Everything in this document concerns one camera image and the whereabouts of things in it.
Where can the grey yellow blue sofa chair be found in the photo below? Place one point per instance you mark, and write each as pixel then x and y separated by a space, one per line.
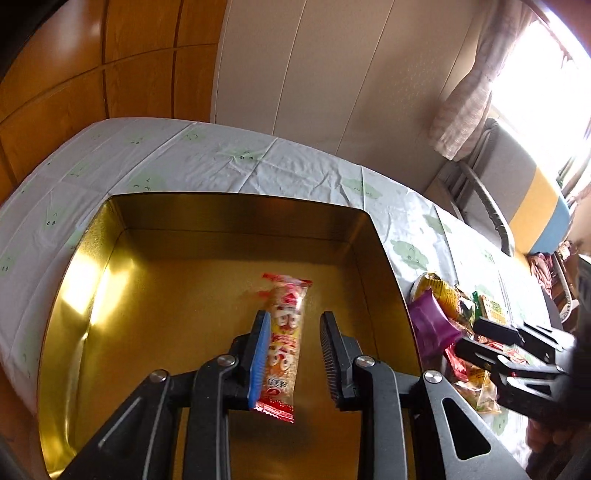
pixel 499 184

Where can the yellow green clipped snack bag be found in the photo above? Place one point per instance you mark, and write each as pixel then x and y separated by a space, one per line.
pixel 455 304

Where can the clear orange nut snack bag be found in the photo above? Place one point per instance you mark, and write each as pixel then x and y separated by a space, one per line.
pixel 479 391

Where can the left gripper black right finger ribbed pad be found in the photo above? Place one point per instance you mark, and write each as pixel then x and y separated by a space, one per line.
pixel 411 426

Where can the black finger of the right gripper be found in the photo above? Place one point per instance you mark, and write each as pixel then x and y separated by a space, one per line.
pixel 508 374
pixel 546 344

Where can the wooden panel cabinet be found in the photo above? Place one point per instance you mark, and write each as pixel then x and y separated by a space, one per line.
pixel 94 60

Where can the white tablecloth green clouds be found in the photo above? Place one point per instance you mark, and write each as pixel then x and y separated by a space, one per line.
pixel 44 220

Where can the pink plaid curtain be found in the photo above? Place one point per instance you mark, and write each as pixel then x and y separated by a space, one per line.
pixel 460 119

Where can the long red puffed-rice snack bar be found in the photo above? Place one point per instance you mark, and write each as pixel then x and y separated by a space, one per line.
pixel 286 304

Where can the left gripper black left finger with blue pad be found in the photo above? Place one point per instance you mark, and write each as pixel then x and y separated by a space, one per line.
pixel 139 439

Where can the green white cracker pack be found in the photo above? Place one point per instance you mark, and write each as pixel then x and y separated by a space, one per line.
pixel 488 309

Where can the gold metal tin box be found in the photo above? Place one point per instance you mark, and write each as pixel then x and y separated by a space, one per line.
pixel 167 280

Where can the purple snack packet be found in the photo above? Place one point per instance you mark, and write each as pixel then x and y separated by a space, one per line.
pixel 433 330

